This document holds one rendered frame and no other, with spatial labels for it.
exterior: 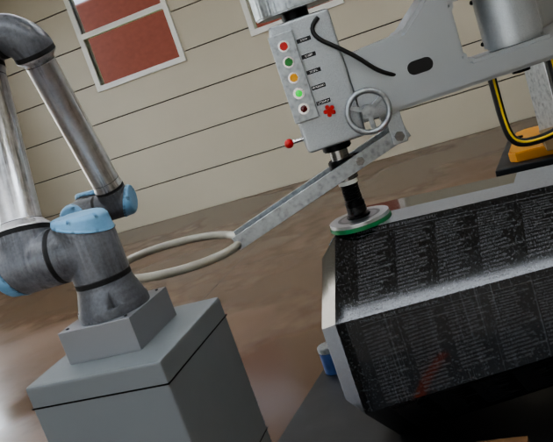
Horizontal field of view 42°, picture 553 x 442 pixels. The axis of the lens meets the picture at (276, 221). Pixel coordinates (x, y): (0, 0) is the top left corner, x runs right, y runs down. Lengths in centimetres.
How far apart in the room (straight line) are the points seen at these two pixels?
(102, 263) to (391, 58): 113
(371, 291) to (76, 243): 97
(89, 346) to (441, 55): 139
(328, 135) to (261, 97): 669
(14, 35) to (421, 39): 122
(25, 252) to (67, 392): 37
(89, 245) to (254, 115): 733
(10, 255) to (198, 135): 754
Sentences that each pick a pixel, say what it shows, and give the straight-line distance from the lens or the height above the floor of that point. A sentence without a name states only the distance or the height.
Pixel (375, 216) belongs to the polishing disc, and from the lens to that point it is 243.
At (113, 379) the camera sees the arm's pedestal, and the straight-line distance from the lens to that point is 179.
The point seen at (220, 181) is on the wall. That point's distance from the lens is 941.
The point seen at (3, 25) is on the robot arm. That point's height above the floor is 172.
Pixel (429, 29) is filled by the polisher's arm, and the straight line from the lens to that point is 240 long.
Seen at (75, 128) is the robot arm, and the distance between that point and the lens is 212.
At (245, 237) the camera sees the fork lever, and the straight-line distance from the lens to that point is 244.
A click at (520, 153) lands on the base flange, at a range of 304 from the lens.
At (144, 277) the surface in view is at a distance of 234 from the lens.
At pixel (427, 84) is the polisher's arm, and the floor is 119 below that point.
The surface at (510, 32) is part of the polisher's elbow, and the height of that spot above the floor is 127.
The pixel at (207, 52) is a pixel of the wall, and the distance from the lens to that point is 920.
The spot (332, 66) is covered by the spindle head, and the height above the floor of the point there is 135.
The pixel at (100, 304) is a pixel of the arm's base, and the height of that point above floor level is 98.
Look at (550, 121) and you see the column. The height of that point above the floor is 84.
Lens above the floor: 138
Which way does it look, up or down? 11 degrees down
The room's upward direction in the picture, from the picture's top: 19 degrees counter-clockwise
